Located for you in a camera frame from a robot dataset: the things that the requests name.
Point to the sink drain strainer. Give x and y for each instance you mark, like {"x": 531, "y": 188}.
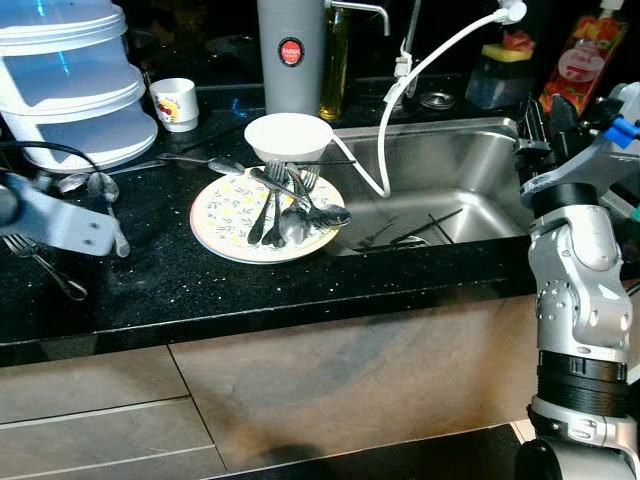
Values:
{"x": 410, "y": 240}

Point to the white stacked food cover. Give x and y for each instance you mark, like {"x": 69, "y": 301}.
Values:
{"x": 70, "y": 90}

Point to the stainless steel sink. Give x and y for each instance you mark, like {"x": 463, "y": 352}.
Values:
{"x": 450, "y": 175}

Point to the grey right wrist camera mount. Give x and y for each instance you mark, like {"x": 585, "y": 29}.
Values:
{"x": 590, "y": 160}

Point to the yellow and pink sponge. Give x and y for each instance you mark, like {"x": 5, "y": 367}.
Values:
{"x": 510, "y": 45}

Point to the tall chrome faucet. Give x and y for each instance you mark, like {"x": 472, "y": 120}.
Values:
{"x": 408, "y": 40}

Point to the dark sponge holder box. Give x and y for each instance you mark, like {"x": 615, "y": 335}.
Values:
{"x": 498, "y": 87}

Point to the white printed paper cup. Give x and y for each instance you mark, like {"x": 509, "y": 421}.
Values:
{"x": 175, "y": 103}

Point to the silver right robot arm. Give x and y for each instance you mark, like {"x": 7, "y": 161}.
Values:
{"x": 580, "y": 290}

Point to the grey canister with red logo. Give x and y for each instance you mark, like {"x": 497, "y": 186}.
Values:
{"x": 290, "y": 85}

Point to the round chrome counter cap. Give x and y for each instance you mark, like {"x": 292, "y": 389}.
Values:
{"x": 437, "y": 100}

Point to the olive oil glass bottle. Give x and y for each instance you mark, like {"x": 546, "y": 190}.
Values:
{"x": 335, "y": 60}

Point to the dark spoon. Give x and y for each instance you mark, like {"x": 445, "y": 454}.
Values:
{"x": 260, "y": 218}

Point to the white bowl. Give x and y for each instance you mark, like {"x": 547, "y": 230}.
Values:
{"x": 288, "y": 135}

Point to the floral yellow rimmed plate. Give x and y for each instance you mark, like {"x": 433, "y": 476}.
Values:
{"x": 222, "y": 215}

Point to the small curved chrome tap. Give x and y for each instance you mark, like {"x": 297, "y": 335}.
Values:
{"x": 360, "y": 6}

